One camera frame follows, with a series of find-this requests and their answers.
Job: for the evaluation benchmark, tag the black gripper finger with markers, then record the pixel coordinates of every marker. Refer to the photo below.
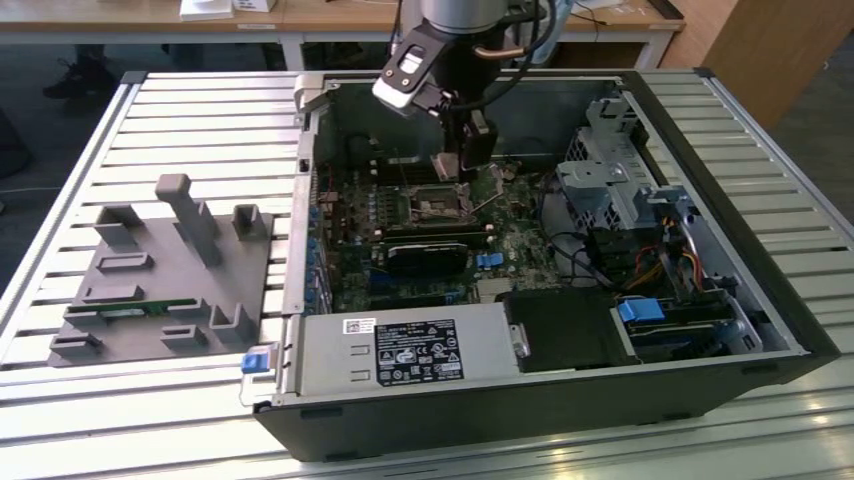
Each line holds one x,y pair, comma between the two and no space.
452,142
480,145

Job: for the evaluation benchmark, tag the silver CPU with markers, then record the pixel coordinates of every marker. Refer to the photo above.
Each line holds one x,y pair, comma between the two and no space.
446,167

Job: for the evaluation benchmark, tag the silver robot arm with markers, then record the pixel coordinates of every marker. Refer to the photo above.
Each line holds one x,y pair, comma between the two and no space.
460,15

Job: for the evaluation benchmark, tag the CPU socket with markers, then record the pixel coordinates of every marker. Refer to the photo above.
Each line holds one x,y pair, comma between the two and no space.
436,201

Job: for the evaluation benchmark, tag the metal drive cage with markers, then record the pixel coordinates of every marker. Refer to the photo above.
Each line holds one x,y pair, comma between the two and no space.
587,205

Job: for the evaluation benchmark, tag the green motherboard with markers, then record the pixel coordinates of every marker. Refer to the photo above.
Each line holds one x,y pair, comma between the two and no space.
520,245

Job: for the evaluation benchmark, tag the blue SATA connector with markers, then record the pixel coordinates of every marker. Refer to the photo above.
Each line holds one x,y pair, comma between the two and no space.
488,260

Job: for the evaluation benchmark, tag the black graphics card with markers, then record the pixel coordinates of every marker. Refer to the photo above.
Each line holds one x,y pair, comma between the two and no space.
427,260

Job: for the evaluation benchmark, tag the wooden desk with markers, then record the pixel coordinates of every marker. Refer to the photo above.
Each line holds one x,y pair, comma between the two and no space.
320,20

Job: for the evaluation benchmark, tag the finned chipset heatsink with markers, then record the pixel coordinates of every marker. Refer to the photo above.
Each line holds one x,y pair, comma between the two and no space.
492,290

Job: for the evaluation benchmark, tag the white box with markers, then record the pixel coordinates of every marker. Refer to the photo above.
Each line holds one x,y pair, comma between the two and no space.
203,10
254,5

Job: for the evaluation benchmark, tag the black plastic shroud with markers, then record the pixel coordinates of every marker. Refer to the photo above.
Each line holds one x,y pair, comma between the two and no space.
567,325

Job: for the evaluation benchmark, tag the grey power supply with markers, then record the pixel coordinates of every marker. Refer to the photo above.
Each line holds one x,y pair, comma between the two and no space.
334,350

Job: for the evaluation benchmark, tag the wooden cabinet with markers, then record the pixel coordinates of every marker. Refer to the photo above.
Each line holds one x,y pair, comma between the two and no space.
787,50

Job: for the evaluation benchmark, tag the grey parts rack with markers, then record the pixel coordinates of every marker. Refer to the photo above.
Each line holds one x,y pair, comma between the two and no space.
167,280

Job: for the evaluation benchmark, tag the blue plastic latch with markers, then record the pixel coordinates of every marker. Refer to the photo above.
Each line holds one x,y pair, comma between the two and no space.
254,361

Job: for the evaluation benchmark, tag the metal disk bay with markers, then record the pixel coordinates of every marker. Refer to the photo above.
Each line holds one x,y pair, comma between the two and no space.
741,330

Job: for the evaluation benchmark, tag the green RAM stick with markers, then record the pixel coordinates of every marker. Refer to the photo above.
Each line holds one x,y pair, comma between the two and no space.
153,306

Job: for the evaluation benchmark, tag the black shoe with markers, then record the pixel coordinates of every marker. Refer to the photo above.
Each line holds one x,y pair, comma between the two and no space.
80,80

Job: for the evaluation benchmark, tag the black PC case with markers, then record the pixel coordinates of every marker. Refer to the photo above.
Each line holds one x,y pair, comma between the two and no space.
534,430

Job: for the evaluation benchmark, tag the silver metal bracket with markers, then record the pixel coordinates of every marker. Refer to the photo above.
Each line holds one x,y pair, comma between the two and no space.
590,175

